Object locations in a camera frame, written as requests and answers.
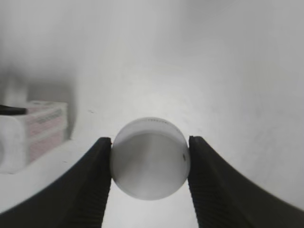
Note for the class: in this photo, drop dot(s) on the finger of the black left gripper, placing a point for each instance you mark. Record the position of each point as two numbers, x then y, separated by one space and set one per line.
8 110

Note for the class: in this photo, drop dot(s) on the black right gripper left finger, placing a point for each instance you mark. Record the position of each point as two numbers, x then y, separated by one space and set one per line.
75 200

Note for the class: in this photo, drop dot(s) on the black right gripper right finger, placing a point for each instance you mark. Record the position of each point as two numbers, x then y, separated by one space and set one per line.
224 198

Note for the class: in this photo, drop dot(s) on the white square drink bottle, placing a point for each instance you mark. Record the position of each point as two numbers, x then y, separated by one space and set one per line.
25 138

